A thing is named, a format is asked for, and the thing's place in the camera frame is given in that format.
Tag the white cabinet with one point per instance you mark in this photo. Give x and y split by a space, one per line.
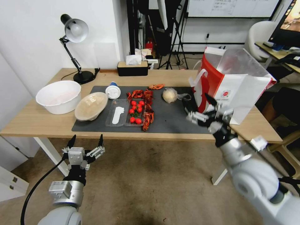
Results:
11 173

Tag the white photo reflector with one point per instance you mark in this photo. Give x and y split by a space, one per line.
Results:
164 14

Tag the blue cup with white lid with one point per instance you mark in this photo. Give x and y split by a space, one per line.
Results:
113 92

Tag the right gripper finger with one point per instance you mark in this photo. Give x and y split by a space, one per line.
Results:
195 117
212 100

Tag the wooden stool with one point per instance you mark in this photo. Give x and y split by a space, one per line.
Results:
287 152

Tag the black tripod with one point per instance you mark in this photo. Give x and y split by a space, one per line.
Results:
178 39

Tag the white plastic basin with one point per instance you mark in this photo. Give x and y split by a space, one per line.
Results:
58 98

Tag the wooden desk white legs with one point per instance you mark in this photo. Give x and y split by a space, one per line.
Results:
30 122

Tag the wooden side desk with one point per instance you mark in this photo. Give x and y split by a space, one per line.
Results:
269 50

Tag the black computer monitor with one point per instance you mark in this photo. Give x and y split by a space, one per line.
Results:
287 21

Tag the white round chair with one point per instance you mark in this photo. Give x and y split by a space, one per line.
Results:
260 37

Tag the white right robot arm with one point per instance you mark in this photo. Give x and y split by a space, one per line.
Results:
253 178

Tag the clear disposable takeout box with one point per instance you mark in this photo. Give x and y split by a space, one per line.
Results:
122 117

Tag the black tissue box wooden lid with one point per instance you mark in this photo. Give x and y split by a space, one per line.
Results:
132 69

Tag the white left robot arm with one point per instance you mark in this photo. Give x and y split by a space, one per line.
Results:
63 211

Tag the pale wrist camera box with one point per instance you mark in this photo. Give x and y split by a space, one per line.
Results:
215 127
76 156

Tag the person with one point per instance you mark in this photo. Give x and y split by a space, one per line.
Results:
286 105

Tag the red white delivery bag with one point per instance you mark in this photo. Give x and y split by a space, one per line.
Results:
211 82

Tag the green leaf sprig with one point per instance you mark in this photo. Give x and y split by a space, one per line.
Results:
136 114

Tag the red fire extinguisher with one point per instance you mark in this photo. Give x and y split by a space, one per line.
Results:
149 46

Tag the bun in clear plastic bag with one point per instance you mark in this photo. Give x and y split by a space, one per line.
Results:
170 95

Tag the beige lidded takeout bowl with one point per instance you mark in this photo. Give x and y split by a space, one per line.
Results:
91 105

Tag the whiteboard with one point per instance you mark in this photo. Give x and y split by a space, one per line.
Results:
234 8

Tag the dark grey table mat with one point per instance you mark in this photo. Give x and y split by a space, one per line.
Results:
168 119

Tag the black metal rack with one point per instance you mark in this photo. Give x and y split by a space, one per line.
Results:
134 23

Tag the black desk lamp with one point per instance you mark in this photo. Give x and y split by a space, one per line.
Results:
76 28

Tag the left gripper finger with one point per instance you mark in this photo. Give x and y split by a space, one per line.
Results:
101 141
71 142

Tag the white tissue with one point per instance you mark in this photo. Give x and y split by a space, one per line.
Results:
133 59

